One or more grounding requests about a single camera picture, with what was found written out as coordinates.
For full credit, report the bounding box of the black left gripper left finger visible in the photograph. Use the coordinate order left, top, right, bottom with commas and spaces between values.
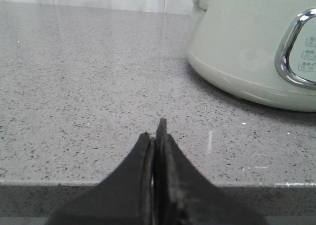
47, 133, 154, 225

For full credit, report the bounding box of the pale green electric cooking pot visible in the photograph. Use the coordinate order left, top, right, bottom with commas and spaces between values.
186, 0, 316, 112

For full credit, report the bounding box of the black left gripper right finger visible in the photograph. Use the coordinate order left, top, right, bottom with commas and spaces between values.
154, 118, 268, 225

